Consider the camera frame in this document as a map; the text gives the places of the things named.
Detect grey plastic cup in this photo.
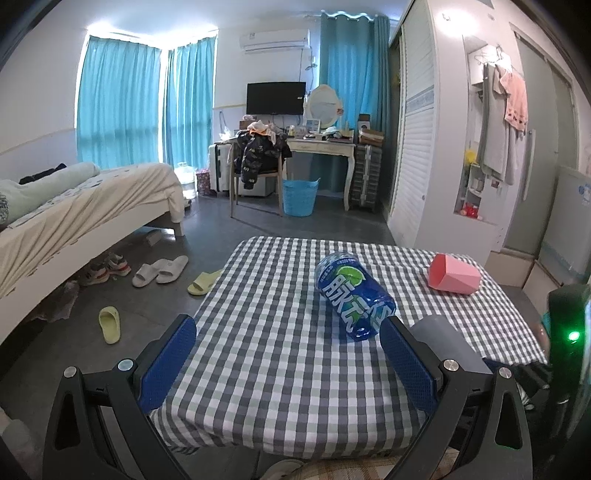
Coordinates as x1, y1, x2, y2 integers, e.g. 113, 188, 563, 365
410, 315, 492, 374

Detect pink faceted cup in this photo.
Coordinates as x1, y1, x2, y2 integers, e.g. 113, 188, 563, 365
428, 253, 481, 295

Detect yellow green slipper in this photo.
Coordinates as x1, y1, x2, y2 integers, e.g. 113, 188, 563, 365
187, 270, 221, 296
98, 306, 121, 345

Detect white washing machine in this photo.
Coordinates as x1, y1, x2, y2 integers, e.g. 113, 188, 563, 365
538, 166, 591, 285

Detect sneakers under bed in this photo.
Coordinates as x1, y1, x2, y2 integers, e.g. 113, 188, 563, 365
78, 252, 131, 287

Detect white slipper pair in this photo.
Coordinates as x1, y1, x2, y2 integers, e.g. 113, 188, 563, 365
131, 255, 188, 288

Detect blue drink bottle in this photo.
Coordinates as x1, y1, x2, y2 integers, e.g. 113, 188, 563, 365
315, 252, 397, 341

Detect bed with beige cover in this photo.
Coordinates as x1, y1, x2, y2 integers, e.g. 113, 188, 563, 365
1, 163, 184, 339

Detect grey checkered tablecloth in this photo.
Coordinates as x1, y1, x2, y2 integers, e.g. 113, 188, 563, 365
151, 236, 544, 459

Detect white louvered wardrobe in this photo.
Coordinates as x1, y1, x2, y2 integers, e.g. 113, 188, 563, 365
388, 1, 495, 263

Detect frosted glass sliding door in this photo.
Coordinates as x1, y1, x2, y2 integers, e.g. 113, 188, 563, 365
504, 30, 578, 257

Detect light green pillow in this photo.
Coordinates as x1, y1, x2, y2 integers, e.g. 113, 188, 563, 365
1, 162, 100, 227

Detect grey hanging garment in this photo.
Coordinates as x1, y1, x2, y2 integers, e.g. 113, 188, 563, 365
477, 63, 518, 185

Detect grey plastic drawer tower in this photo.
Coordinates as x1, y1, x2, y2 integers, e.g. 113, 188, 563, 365
349, 145, 383, 211

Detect clear water jug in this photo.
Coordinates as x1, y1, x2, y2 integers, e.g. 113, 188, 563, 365
174, 162, 197, 200

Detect pink hanging towel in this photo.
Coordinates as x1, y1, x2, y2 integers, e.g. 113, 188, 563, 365
496, 66, 529, 133

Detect blue laundry basket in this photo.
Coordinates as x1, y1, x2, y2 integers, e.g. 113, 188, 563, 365
283, 179, 320, 217

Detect white dressing table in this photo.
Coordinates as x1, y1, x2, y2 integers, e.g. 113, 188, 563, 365
287, 138, 356, 211

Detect wooden chair with clothes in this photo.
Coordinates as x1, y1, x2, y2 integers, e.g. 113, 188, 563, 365
228, 121, 293, 216

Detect left blue window curtain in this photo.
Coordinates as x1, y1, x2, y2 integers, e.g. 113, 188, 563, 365
76, 36, 161, 169

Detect blue window curtain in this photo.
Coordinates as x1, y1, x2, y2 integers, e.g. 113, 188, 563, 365
76, 36, 161, 169
162, 37, 216, 170

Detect oval vanity mirror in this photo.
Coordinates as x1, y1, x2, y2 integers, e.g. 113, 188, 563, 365
304, 84, 342, 129

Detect middle blue window curtain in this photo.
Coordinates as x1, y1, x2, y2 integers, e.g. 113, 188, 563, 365
162, 37, 216, 170

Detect black television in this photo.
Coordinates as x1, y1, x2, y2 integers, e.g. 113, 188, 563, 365
246, 82, 307, 115

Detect right blue curtain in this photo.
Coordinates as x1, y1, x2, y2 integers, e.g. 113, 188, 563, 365
318, 12, 393, 195

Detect white air conditioner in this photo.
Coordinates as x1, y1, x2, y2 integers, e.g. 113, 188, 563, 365
239, 29, 310, 53

